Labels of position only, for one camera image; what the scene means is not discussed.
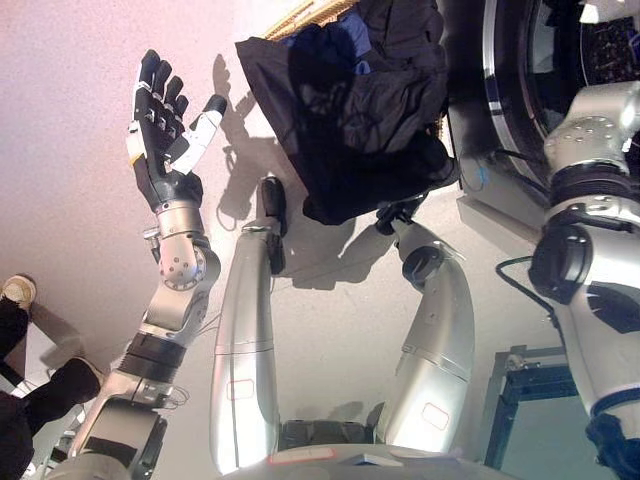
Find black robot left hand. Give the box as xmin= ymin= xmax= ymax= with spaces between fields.
xmin=127 ymin=48 xmax=229 ymax=212

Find dark grey washing machine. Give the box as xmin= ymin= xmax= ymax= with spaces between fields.
xmin=444 ymin=0 xmax=640 ymax=207

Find large black garment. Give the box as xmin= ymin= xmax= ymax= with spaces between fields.
xmin=234 ymin=22 xmax=460 ymax=227

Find silver robot left leg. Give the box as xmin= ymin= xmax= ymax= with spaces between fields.
xmin=208 ymin=174 xmax=290 ymax=476

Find silver robot leg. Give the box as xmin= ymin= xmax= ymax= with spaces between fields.
xmin=208 ymin=174 xmax=290 ymax=476
xmin=374 ymin=197 xmax=477 ymax=455

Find blue garment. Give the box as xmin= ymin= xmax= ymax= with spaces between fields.
xmin=284 ymin=9 xmax=374 ymax=76

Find dark charcoal garment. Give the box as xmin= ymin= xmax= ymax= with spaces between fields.
xmin=349 ymin=0 xmax=451 ymax=156

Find person's black trouser legs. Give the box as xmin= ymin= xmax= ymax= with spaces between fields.
xmin=0 ymin=294 xmax=104 ymax=480

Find silver robot right leg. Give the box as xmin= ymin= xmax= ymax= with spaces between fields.
xmin=374 ymin=197 xmax=477 ymax=455

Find white appliance plinth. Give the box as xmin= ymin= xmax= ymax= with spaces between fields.
xmin=456 ymin=149 xmax=552 ymax=247

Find silver robot torso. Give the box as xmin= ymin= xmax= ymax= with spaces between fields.
xmin=214 ymin=418 xmax=517 ymax=480

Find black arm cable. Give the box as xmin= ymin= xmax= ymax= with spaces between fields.
xmin=493 ymin=254 xmax=561 ymax=331

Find dark metal frame stand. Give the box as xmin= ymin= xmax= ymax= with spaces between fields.
xmin=483 ymin=344 xmax=595 ymax=472

